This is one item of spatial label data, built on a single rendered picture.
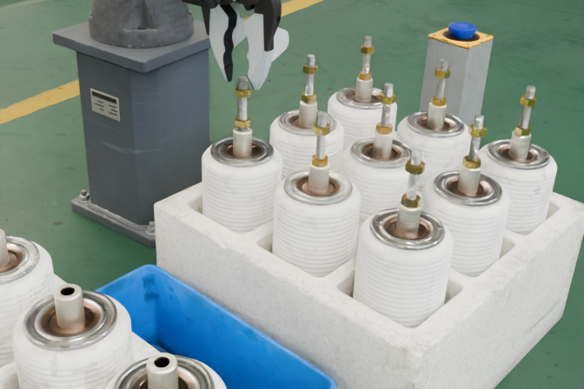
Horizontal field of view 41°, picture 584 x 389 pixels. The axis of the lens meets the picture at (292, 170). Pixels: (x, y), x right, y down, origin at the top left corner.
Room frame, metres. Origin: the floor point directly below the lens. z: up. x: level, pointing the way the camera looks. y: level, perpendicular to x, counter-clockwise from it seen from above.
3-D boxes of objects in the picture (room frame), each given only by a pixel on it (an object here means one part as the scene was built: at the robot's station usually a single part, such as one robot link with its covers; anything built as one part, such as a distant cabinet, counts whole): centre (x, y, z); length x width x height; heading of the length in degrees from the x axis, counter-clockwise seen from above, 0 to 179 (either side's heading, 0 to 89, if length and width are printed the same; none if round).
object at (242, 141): (0.82, 0.06, 0.26); 0.02 x 0.02 x 0.03
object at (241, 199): (0.82, 0.06, 0.16); 0.10 x 0.10 x 0.18
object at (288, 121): (0.91, -0.02, 0.25); 0.08 x 0.08 x 0.01
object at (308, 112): (0.91, -0.02, 0.26); 0.02 x 0.02 x 0.03
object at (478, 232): (0.75, -0.20, 0.16); 0.10 x 0.10 x 0.18
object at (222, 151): (0.82, 0.06, 0.25); 0.08 x 0.08 x 0.01
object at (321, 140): (0.74, -0.03, 0.30); 0.01 x 0.01 x 0.08
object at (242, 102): (0.82, 0.06, 0.31); 0.01 x 0.01 x 0.08
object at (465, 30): (1.10, -0.24, 0.32); 0.04 x 0.04 x 0.02
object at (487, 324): (0.83, -0.11, 0.09); 0.39 x 0.39 x 0.18; 49
